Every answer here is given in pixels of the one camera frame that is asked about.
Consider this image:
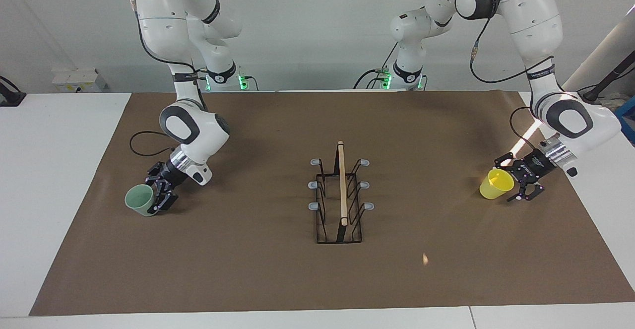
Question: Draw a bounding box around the black wire cup rack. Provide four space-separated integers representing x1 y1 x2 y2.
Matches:
308 140 375 244

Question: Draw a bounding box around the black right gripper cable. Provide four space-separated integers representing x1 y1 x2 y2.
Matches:
122 0 206 158

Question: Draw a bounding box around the blue crate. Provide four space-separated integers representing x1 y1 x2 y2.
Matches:
615 108 635 146

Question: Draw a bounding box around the black arm base cable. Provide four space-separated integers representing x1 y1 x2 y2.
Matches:
352 41 400 90

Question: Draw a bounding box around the black clamp base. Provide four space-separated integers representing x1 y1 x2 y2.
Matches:
0 76 26 107

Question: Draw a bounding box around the black pole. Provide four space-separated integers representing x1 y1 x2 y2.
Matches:
578 64 635 102

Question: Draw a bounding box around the brown table mat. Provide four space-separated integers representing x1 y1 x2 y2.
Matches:
29 91 635 317

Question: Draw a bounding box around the pale green plastic cup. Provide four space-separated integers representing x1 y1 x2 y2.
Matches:
125 184 155 217

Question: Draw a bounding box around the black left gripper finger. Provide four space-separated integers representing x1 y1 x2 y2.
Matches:
495 153 521 170
507 178 545 202

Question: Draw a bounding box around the white paper roll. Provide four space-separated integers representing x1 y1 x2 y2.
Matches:
566 6 635 94

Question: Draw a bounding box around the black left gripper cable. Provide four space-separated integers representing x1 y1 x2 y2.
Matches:
469 14 556 146

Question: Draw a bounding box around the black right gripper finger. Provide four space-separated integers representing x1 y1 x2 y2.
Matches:
151 186 179 215
147 162 169 193

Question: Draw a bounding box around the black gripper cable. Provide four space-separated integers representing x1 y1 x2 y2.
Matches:
122 0 206 158
469 14 556 146

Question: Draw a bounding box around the yellow plastic cup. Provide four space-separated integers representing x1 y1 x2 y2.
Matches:
479 168 515 200

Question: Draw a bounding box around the white power strip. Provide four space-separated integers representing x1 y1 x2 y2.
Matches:
52 68 108 93

